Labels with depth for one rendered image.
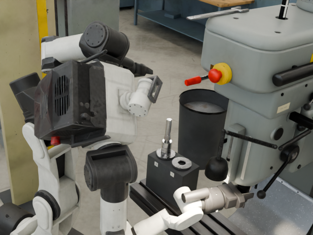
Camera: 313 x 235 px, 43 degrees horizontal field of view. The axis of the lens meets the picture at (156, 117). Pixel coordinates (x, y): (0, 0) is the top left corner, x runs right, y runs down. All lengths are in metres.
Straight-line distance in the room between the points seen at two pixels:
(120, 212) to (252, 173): 0.45
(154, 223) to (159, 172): 0.47
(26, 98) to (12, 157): 1.53
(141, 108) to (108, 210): 0.35
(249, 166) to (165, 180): 0.58
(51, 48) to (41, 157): 0.42
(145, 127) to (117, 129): 3.00
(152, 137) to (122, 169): 2.87
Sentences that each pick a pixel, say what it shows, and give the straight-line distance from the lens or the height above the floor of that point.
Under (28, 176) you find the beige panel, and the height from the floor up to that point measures 0.27.
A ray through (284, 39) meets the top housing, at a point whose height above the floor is 1.88.
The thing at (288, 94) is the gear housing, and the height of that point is 1.71.
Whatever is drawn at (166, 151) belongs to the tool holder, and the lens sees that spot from 1.81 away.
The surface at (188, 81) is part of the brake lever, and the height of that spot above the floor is 1.71.
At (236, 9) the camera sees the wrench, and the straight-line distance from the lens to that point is 1.25.
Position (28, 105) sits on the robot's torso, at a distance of 1.53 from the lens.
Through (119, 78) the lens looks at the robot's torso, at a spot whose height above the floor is 1.65.
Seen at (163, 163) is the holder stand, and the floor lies 1.13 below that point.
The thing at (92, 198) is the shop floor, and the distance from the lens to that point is 3.31.
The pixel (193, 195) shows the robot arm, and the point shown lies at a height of 1.29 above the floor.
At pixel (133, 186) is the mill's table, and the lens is 1.95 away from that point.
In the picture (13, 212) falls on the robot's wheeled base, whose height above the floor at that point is 0.76.
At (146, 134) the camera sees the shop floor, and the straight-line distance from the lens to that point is 4.14.
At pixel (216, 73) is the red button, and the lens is 1.08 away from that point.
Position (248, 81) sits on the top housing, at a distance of 1.08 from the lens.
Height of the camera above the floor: 2.18
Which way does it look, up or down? 29 degrees down
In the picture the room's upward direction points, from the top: 5 degrees clockwise
